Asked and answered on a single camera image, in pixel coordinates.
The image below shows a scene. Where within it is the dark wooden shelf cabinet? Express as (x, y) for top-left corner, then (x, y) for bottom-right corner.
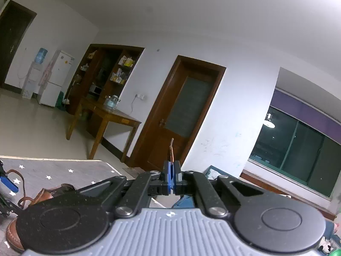
(64, 44), (146, 118)

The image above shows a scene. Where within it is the grey star-print table cover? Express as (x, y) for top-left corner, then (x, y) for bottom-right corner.
(0, 156), (126, 219)

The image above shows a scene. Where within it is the dark entrance door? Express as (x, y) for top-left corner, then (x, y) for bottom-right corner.
(0, 0), (37, 89)

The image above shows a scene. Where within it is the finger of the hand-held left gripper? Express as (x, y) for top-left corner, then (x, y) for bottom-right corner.
(0, 193), (14, 218)
(0, 175), (20, 193)

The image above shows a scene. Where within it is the wooden wall rail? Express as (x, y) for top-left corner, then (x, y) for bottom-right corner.
(240, 172), (333, 215)

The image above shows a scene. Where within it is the purple roller blind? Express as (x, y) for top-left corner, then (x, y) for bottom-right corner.
(270, 89), (341, 139)

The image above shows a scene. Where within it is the brown shoelace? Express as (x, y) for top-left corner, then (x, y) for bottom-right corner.
(5, 138), (175, 209)

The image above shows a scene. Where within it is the water dispenser with blue bottle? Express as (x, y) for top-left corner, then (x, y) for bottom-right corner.
(23, 47), (48, 99)

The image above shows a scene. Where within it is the brown leather shoe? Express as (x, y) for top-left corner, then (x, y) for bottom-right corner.
(5, 183), (78, 254)

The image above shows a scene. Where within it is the white refrigerator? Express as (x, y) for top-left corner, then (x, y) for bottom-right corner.
(39, 49), (75, 107)

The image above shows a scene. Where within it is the pink hanging cloth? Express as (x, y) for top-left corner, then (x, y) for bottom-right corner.
(39, 56), (54, 86)

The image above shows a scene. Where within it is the group of yellow white boxes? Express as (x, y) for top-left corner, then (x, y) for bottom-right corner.
(110, 55), (135, 84)

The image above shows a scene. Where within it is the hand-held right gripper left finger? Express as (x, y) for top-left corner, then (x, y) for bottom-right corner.
(78, 161), (173, 218)

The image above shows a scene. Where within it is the wooden side table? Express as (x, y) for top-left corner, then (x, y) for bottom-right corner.
(66, 96), (142, 163)

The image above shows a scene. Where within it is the green-framed window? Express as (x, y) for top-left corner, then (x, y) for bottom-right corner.
(248, 105), (341, 199)

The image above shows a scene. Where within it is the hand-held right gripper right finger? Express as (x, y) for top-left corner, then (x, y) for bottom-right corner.
(173, 161), (264, 218)

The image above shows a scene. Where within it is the glass jar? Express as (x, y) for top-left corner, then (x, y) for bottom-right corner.
(104, 95), (121, 108)

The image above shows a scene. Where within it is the brown door with glass pane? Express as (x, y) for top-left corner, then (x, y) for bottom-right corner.
(128, 55), (227, 171)

